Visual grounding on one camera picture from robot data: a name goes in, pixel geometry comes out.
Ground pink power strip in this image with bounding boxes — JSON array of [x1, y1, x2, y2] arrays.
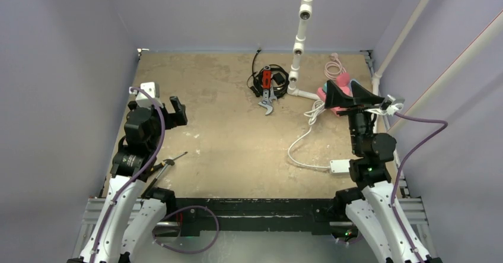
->
[[316, 83, 360, 116]]

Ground white power cable with plug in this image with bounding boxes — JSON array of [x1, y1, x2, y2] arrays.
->
[[287, 99, 332, 172]]

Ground salmon pink USB charger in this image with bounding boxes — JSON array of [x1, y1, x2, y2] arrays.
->
[[335, 72, 351, 88]]

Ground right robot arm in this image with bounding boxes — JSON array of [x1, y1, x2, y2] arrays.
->
[[324, 80, 442, 262]]

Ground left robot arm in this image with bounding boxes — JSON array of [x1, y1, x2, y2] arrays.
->
[[70, 96, 187, 262]]

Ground yellow black screwdriver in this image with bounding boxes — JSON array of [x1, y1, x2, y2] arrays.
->
[[150, 151, 188, 172]]

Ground white power strip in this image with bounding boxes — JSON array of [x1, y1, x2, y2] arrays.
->
[[329, 159, 350, 175]]

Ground black power adapter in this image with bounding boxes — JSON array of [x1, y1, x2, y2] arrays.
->
[[272, 72, 285, 85]]

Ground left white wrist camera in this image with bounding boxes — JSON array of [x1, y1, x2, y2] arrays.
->
[[135, 82, 162, 108]]

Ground black handled hammer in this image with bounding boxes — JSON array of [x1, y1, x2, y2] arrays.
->
[[140, 166, 169, 198]]

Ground pink coiled cable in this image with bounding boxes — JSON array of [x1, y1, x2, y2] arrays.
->
[[324, 52, 348, 82]]

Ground black coiled cable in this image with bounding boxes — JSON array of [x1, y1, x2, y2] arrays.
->
[[246, 48, 291, 100]]

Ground red handled adjustable wrench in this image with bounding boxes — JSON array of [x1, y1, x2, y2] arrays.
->
[[258, 65, 274, 116]]

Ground white PVC pipe frame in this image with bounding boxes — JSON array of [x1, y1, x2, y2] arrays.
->
[[292, 0, 502, 113]]

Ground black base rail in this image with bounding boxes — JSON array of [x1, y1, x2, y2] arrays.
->
[[158, 198, 356, 236]]

